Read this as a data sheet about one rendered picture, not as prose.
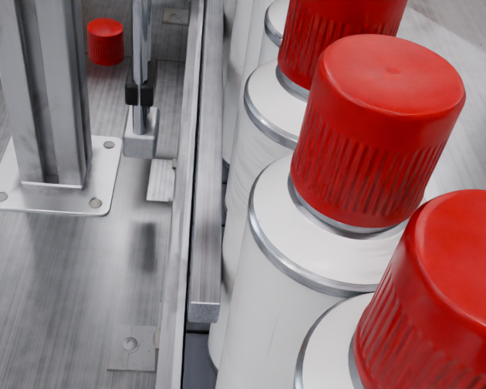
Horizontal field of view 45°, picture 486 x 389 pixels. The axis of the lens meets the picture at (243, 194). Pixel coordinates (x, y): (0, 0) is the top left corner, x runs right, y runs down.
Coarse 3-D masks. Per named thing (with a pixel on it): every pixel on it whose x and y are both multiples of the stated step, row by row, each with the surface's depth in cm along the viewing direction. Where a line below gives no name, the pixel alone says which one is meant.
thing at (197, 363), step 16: (224, 176) 40; (224, 192) 39; (192, 224) 37; (224, 224) 37; (192, 240) 35; (192, 336) 31; (192, 352) 30; (192, 368) 30; (208, 368) 30; (192, 384) 29; (208, 384) 29
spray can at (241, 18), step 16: (240, 0) 33; (240, 16) 33; (240, 32) 34; (240, 48) 34; (240, 64) 35; (240, 80) 35; (224, 96) 38; (224, 112) 38; (224, 128) 39; (224, 144) 39; (224, 160) 40
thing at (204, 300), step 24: (216, 0) 40; (216, 24) 38; (216, 48) 36; (216, 72) 34; (216, 96) 32; (216, 120) 31; (216, 144) 29; (216, 168) 28; (216, 192) 27; (216, 216) 26; (216, 240) 25; (192, 264) 24; (216, 264) 24; (192, 288) 23; (216, 288) 23; (192, 312) 23; (216, 312) 23
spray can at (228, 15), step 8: (232, 0) 38; (224, 8) 39; (232, 8) 38; (224, 16) 39; (232, 16) 38; (224, 24) 39; (232, 24) 38; (224, 32) 40; (224, 40) 40; (224, 48) 40; (224, 56) 41; (224, 64) 41; (224, 72) 41; (224, 80) 42; (224, 88) 42
